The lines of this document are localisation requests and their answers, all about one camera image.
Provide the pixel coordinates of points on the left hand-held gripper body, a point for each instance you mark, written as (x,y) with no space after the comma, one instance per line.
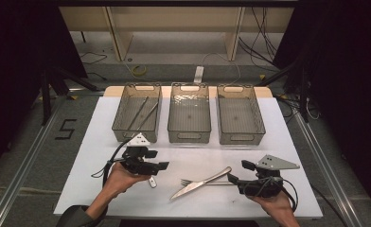
(137,160)

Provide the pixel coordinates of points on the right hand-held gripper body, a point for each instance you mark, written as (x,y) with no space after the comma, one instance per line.
(262,186)

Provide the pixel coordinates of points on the transparent grey plastic bin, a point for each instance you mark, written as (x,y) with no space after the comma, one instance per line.
(136,135)
(240,126)
(189,126)

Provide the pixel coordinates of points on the metal fork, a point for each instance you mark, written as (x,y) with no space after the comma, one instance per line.
(185,182)

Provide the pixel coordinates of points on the metal table knife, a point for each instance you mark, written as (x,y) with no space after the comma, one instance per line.
(193,186)

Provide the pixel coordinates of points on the metal chopstick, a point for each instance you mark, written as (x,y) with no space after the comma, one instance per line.
(148,116)
(137,113)

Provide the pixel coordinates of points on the person's right hand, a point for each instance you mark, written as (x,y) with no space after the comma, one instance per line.
(278,206)

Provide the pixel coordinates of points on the person's left hand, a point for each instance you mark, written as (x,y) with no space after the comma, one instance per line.
(120,181)

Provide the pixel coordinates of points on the white table sheet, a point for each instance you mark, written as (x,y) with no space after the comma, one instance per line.
(190,206)

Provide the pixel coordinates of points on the black metal stand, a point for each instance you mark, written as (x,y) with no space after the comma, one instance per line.
(45,94)
(304,94)

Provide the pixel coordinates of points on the white power strip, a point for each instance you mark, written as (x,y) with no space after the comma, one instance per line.
(198,75)

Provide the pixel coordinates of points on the black curtain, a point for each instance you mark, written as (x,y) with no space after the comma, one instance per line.
(13,63)
(347,78)

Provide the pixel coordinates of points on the light wooden shelf unit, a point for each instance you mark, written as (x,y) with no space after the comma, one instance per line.
(174,19)

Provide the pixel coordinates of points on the aluminium floor rail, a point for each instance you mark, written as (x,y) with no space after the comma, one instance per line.
(26,157)
(328,167)

